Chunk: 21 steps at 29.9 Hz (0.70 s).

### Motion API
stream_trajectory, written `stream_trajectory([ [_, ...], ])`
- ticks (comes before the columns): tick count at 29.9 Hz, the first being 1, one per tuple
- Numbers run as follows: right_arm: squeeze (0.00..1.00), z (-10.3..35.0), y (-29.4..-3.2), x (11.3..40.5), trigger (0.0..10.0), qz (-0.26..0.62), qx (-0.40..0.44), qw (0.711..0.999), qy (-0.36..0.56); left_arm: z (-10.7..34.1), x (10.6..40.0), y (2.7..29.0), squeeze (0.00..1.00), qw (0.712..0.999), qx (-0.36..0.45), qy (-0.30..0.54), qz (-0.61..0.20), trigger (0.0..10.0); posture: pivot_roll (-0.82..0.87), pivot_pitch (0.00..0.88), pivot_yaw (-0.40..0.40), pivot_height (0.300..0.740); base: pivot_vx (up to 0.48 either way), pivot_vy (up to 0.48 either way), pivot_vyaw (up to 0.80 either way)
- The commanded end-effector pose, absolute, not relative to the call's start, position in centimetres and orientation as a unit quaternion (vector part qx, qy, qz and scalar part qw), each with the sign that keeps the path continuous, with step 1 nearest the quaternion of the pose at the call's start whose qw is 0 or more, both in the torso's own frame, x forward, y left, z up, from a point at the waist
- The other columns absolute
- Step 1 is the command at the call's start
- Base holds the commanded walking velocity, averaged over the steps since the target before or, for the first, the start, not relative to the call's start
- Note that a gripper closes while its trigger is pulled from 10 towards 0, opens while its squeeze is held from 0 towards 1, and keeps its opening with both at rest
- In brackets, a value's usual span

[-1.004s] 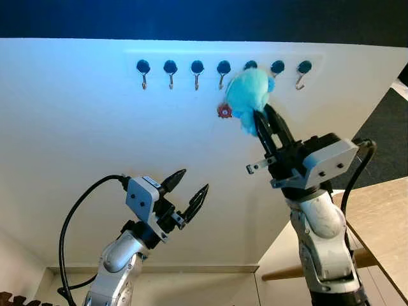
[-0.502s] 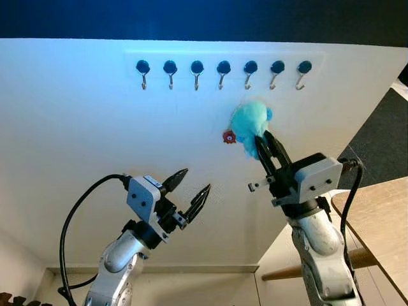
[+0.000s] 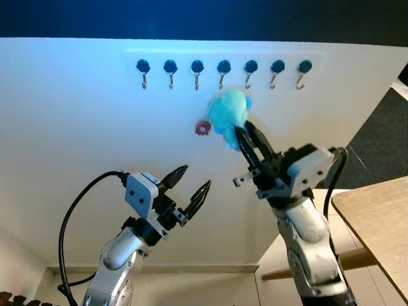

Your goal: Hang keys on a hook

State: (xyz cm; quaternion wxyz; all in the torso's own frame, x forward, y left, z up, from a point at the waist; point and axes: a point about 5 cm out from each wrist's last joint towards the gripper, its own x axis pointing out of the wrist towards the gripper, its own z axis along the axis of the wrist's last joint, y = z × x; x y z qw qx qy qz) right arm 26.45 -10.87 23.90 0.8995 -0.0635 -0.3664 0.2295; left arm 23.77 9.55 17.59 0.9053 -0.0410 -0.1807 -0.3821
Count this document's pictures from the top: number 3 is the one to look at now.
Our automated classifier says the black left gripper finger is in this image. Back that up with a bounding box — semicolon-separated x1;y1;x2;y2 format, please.
185;181;212;215
159;165;189;192

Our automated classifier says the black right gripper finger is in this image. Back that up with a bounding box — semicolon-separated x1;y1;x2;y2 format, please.
246;121;277;163
234;126;262;173

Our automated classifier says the teal plush keychain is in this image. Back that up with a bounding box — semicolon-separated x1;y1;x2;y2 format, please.
195;87;254;152

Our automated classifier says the metal hook with black knob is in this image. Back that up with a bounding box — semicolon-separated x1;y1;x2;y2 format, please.
163;59;179;91
190;59;205;91
268;59;286;91
136;59;151;91
295;59;313;91
217;59;232;91
243;59;259;91

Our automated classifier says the white board panel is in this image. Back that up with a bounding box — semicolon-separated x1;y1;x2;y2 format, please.
0;37;408;268

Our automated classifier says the light wooden table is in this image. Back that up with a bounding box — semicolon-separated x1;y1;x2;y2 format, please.
261;177;408;301

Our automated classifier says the black foam floor mat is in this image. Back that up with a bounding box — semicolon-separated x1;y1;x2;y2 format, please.
0;291;41;306

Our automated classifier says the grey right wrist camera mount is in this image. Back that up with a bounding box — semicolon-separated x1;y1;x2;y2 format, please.
287;145;336;193

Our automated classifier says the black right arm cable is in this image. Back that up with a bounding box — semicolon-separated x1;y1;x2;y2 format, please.
323;146;351;221

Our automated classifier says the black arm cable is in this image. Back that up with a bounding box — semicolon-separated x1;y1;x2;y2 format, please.
323;146;351;221
58;170;132;301

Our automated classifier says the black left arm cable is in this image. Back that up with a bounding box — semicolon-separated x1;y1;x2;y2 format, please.
58;170;132;301

